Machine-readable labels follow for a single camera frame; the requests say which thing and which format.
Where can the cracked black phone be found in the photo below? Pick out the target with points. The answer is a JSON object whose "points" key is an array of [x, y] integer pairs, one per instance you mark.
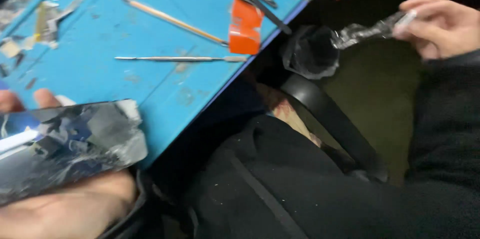
{"points": [[71, 145]]}

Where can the blue work mat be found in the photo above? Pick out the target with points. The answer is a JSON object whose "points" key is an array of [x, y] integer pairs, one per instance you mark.
{"points": [[112, 70]]}

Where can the black plastic bag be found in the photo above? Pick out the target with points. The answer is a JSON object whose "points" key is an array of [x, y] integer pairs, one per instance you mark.
{"points": [[311, 51]]}

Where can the heap of film scraps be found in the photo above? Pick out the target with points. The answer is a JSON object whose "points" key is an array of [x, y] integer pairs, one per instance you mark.
{"points": [[45, 25]]}

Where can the person's left fingers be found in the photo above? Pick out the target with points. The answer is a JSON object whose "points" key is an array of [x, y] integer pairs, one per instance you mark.
{"points": [[45, 98]]}

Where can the black chair armrest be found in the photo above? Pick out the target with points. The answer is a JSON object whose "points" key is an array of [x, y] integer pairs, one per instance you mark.
{"points": [[333, 123]]}

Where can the person's left hand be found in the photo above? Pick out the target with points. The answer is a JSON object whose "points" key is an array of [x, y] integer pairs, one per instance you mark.
{"points": [[71, 209]]}

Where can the orange plastic tool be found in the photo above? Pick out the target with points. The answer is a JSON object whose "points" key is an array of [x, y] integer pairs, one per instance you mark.
{"points": [[244, 29]]}

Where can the person's black trousers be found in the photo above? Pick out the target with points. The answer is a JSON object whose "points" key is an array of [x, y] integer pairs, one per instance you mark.
{"points": [[300, 194]]}

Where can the thin metal spudger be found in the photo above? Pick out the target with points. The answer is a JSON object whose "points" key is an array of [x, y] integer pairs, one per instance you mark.
{"points": [[180, 58]]}

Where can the person's right hand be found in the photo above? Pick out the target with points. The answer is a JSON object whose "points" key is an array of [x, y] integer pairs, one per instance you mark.
{"points": [[446, 29]]}

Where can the person's right fingers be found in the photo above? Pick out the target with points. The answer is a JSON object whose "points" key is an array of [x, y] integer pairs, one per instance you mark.
{"points": [[420, 25]]}

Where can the clear plastic film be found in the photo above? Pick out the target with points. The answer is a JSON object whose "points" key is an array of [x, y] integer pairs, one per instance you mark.
{"points": [[360, 31]]}

